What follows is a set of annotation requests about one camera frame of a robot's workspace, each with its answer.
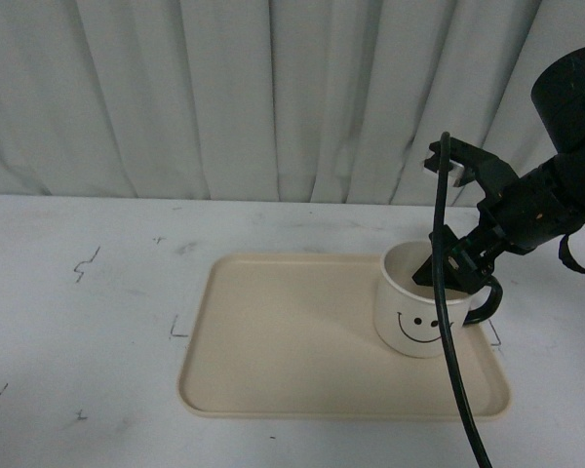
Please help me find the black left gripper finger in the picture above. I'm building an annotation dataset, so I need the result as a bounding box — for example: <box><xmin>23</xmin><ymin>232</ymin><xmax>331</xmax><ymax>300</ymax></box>
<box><xmin>412</xmin><ymin>225</ymin><xmax>459</xmax><ymax>286</ymax></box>

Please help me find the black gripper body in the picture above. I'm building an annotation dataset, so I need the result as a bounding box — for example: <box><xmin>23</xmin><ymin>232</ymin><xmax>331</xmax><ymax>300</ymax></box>
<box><xmin>455</xmin><ymin>163</ymin><xmax>585</xmax><ymax>263</ymax></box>

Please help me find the white mug with black handle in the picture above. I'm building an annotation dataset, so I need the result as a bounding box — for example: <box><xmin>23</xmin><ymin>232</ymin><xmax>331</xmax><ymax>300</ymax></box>
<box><xmin>373</xmin><ymin>241</ymin><xmax>503</xmax><ymax>358</ymax></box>

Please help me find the beige rectangular plastic tray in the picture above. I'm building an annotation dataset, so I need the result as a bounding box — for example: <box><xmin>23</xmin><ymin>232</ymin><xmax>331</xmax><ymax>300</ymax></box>
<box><xmin>176</xmin><ymin>253</ymin><xmax>512</xmax><ymax>422</ymax></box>

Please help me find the black cable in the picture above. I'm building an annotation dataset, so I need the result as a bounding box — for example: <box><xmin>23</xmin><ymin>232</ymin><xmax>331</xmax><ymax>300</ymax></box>
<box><xmin>429</xmin><ymin>132</ymin><xmax>494</xmax><ymax>468</ymax></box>

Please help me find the white pleated curtain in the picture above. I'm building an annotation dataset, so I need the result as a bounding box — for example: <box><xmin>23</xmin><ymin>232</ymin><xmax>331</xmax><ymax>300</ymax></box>
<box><xmin>0</xmin><ymin>1</ymin><xmax>585</xmax><ymax>205</ymax></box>

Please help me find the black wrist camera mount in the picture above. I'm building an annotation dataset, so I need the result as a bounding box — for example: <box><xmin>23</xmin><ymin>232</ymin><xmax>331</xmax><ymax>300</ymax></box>
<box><xmin>448</xmin><ymin>136</ymin><xmax>521</xmax><ymax>211</ymax></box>

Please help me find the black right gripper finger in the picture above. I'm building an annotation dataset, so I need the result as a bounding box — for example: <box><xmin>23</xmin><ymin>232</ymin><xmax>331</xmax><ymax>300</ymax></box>
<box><xmin>444</xmin><ymin>249</ymin><xmax>493</xmax><ymax>294</ymax></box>

